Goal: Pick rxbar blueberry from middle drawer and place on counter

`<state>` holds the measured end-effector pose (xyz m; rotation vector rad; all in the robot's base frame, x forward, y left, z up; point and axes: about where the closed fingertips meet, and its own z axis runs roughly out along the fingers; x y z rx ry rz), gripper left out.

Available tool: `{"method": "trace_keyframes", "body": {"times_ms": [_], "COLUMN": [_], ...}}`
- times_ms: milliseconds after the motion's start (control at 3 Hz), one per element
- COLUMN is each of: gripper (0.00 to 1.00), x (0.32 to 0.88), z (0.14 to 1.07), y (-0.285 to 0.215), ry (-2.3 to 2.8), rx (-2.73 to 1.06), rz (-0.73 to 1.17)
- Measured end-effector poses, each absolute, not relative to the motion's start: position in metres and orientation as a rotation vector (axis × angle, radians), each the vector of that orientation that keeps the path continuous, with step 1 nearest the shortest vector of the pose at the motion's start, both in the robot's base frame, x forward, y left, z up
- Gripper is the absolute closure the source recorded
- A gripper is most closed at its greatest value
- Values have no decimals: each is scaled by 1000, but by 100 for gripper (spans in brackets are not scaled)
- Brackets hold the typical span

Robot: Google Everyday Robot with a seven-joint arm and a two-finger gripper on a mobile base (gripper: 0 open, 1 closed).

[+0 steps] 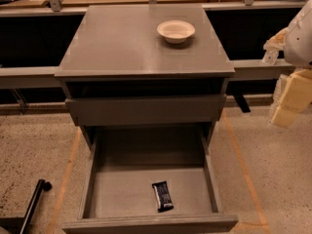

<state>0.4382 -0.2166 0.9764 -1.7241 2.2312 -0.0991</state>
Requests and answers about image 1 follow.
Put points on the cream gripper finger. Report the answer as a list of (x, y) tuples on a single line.
[(277, 41), (294, 98)]

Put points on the blue rxbar blueberry wrapper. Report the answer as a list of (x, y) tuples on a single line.
[(163, 197)]

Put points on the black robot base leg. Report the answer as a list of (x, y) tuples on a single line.
[(19, 225)]

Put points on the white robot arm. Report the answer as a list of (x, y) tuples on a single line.
[(295, 41)]

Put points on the grey top drawer front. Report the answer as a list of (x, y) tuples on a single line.
[(123, 111)]

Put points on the grey drawer cabinet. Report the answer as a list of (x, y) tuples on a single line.
[(118, 53)]

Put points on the open grey middle drawer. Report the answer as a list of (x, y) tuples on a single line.
[(118, 197)]

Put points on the clear sanitizer pump bottle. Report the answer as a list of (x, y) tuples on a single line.
[(270, 57)]

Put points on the white paper bowl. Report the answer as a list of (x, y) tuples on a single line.
[(176, 31)]

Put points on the long grey shelf rail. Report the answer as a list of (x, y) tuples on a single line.
[(44, 77)]

